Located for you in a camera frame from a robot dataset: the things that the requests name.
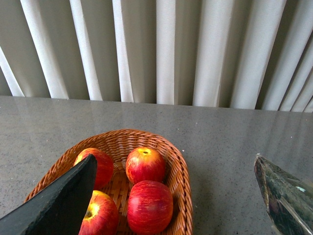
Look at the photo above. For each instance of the left brown wicker basket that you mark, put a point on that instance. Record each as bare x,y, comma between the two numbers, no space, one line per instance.
118,144

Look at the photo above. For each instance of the red apple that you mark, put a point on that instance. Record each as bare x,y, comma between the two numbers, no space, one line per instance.
144,163
150,207

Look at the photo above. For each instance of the near basket apple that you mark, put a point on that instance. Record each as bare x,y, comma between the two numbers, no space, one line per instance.
101,217

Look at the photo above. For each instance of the white pleated curtain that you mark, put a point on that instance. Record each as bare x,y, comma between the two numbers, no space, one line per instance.
246,54

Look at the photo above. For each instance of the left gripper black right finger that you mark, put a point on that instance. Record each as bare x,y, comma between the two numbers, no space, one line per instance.
288,200

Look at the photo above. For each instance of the basket apple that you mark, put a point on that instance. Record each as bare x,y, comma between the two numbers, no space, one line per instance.
101,217
104,166

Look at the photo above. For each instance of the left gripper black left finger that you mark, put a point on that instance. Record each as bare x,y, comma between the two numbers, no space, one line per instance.
58,209

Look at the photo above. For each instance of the far left basket apple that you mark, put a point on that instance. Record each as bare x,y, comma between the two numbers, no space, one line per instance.
104,166

